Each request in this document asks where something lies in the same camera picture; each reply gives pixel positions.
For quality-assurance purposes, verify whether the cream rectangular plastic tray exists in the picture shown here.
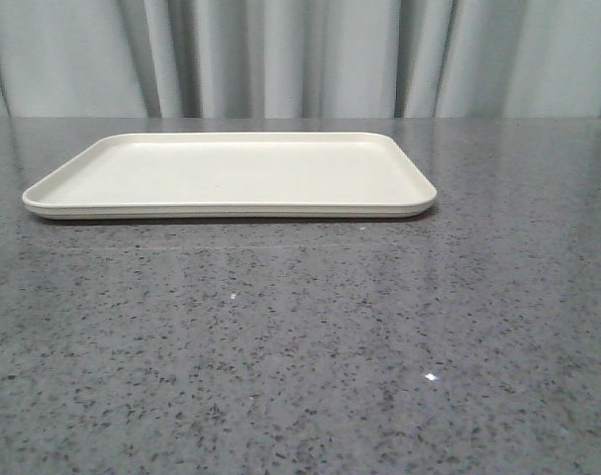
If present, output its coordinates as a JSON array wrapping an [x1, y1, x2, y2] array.
[[23, 132, 437, 220]]

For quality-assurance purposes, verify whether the pale green curtain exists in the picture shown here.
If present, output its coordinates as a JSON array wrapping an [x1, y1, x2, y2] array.
[[0, 1, 601, 119]]

